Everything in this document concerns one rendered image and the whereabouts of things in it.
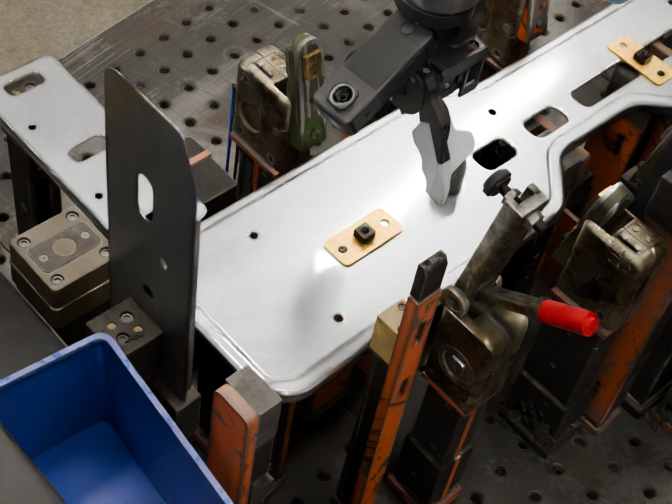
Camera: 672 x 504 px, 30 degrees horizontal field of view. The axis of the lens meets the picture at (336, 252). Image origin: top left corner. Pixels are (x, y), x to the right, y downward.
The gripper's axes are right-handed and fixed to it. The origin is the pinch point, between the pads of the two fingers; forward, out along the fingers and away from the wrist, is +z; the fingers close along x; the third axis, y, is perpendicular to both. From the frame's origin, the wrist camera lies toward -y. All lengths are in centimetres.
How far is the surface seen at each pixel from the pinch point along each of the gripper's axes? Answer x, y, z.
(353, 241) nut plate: 0.0, -1.2, 11.2
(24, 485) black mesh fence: -29, -57, -42
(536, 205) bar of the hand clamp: -17.4, -0.4, -9.9
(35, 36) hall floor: 140, 50, 110
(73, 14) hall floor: 141, 61, 109
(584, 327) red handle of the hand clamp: -26.2, -1.0, -2.6
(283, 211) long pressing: 7.6, -4.2, 11.6
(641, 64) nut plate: -0.9, 45.9, 9.9
